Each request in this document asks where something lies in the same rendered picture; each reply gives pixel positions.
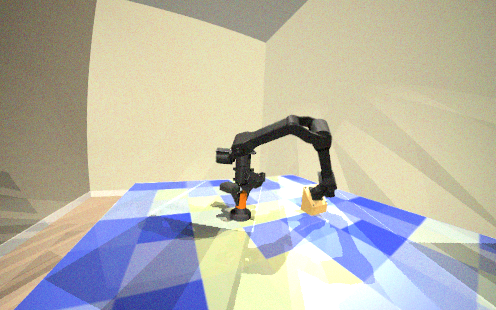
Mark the orange cylinder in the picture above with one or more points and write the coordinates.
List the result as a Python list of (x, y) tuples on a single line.
[(242, 201)]

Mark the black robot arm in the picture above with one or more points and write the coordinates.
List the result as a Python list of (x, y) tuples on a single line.
[(319, 135)]

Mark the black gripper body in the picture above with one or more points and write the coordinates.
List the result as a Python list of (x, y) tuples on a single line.
[(233, 188)]

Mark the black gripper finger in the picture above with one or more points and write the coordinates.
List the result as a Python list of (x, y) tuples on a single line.
[(236, 197), (246, 189)]

